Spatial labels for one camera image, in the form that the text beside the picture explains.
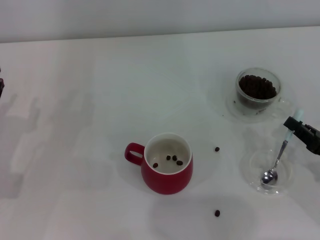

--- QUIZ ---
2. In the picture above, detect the coffee beans pile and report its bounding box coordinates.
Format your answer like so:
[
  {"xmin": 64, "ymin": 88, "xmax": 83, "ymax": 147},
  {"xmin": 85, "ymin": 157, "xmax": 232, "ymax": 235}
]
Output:
[{"xmin": 238, "ymin": 74, "xmax": 278, "ymax": 101}]

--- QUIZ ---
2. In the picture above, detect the blue-handled metal spoon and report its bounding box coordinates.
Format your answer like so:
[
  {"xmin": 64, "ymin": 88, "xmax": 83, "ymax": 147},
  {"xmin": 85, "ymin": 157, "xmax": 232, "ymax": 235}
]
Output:
[{"xmin": 260, "ymin": 107, "xmax": 305, "ymax": 191}]

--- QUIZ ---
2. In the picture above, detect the clear glass saucer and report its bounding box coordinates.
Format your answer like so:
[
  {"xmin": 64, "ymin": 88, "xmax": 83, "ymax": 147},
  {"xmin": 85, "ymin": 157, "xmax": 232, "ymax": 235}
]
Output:
[{"xmin": 225, "ymin": 93, "xmax": 295, "ymax": 125}]

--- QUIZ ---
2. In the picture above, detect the clear glass cup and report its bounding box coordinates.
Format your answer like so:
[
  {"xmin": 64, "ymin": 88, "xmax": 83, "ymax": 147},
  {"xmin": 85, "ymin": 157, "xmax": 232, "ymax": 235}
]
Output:
[{"xmin": 235, "ymin": 67, "xmax": 292, "ymax": 111}]

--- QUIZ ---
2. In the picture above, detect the small clear glass dish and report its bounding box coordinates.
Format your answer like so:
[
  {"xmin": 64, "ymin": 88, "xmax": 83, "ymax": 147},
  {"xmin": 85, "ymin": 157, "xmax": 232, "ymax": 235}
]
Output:
[{"xmin": 239, "ymin": 148, "xmax": 295, "ymax": 196}]

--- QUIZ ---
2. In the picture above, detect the red ceramic mug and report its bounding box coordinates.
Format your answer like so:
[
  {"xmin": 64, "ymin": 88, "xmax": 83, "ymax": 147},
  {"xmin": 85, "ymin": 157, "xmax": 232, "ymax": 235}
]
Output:
[{"xmin": 124, "ymin": 132, "xmax": 194, "ymax": 195}]

